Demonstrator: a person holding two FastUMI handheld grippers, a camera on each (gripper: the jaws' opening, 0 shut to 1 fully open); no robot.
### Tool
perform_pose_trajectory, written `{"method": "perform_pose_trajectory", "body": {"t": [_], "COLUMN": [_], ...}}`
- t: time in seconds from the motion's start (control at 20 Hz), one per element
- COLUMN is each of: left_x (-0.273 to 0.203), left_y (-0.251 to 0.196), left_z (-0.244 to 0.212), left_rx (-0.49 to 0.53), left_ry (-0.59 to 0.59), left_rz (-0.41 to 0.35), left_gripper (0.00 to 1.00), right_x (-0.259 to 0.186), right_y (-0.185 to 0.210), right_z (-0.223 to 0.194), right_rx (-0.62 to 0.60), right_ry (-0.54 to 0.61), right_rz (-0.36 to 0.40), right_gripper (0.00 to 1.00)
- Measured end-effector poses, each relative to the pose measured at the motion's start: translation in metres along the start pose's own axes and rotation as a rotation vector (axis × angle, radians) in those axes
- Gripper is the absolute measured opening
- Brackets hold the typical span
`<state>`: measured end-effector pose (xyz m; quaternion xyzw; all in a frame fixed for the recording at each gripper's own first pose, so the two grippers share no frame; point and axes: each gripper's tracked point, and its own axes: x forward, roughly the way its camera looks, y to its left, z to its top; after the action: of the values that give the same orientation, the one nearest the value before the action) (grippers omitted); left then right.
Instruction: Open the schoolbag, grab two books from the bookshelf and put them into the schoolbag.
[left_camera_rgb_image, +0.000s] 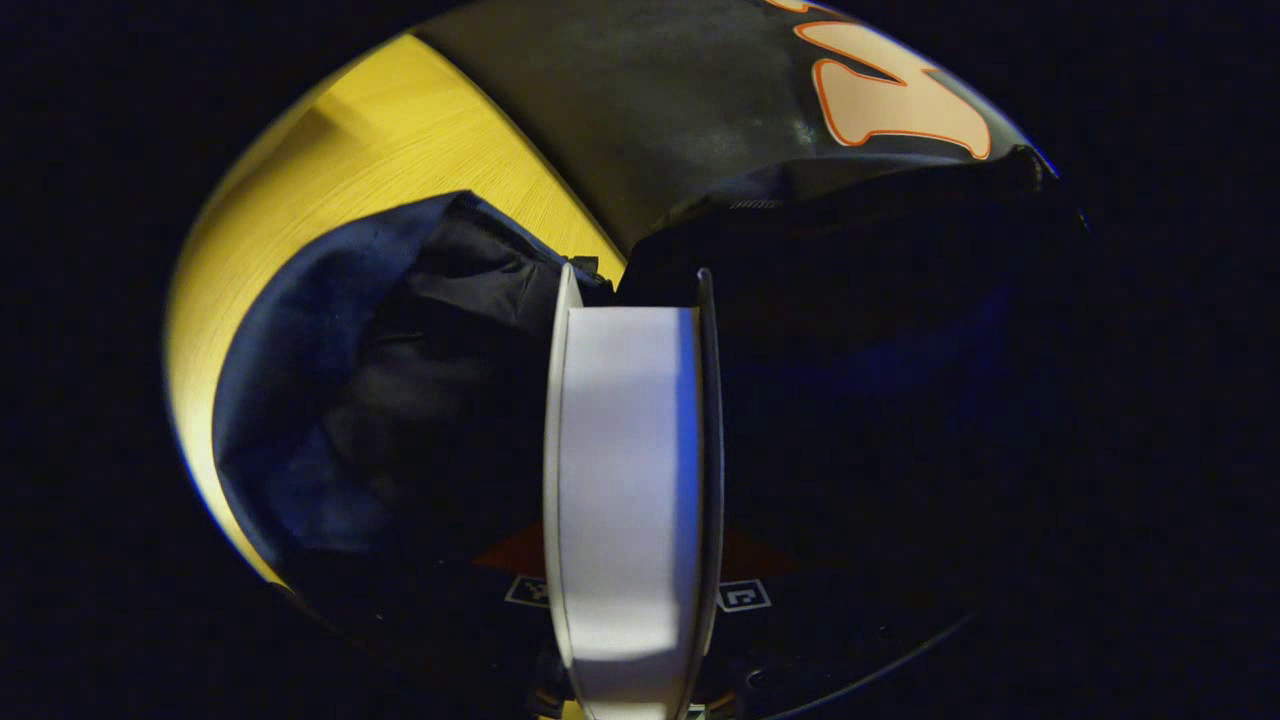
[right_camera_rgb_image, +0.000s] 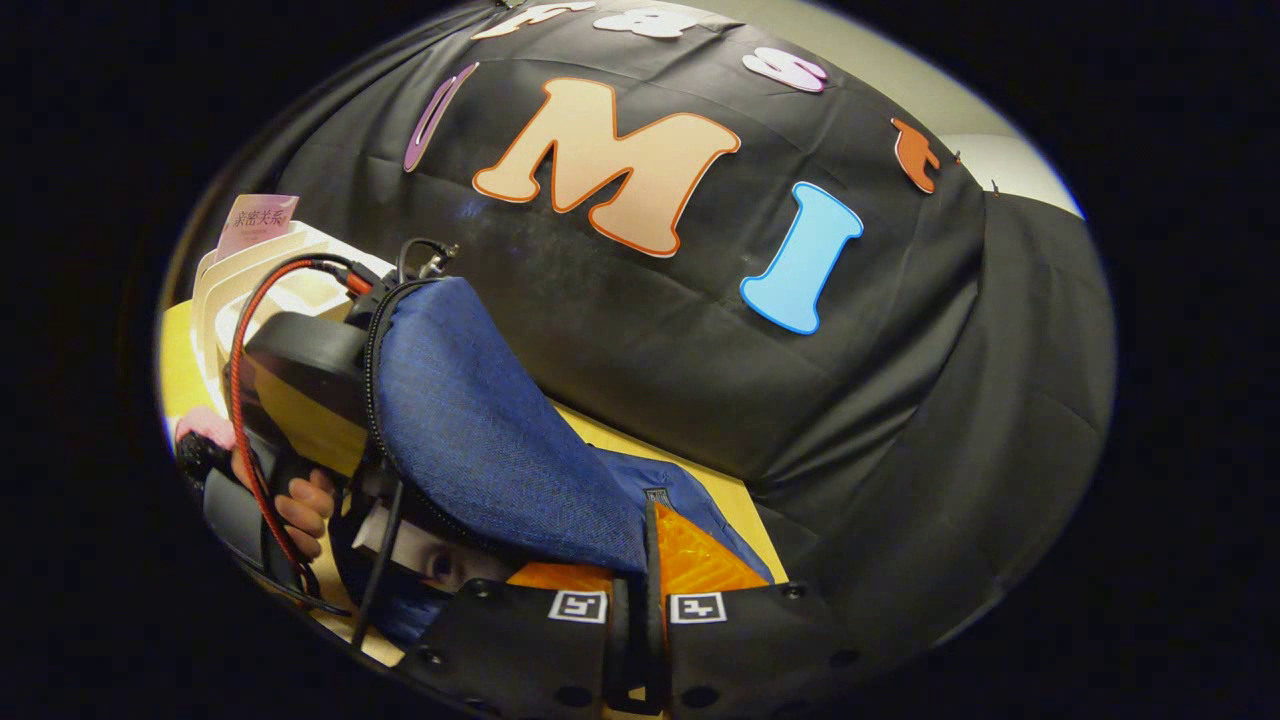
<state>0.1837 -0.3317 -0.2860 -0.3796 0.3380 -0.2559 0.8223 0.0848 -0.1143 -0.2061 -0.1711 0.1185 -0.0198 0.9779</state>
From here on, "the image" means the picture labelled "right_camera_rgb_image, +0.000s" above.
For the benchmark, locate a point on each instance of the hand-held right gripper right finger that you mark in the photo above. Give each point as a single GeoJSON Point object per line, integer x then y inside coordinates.
{"type": "Point", "coordinates": [652, 620]}

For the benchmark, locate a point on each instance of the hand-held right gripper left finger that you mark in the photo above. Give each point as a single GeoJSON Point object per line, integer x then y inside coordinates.
{"type": "Point", "coordinates": [520, 650]}

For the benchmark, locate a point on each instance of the white plastic bookshelf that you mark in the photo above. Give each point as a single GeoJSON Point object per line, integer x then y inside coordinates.
{"type": "Point", "coordinates": [295, 300]}

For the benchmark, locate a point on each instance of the grey cover book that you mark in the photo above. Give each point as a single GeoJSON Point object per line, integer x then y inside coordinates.
{"type": "Point", "coordinates": [450, 565]}

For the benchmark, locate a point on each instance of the pink book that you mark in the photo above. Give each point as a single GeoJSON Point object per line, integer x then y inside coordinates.
{"type": "Point", "coordinates": [255, 225]}

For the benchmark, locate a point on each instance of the blue schoolbag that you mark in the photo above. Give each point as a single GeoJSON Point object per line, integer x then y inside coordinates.
{"type": "Point", "coordinates": [480, 420]}

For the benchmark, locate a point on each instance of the black backdrop cloth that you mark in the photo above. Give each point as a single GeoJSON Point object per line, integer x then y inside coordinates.
{"type": "Point", "coordinates": [650, 330]}

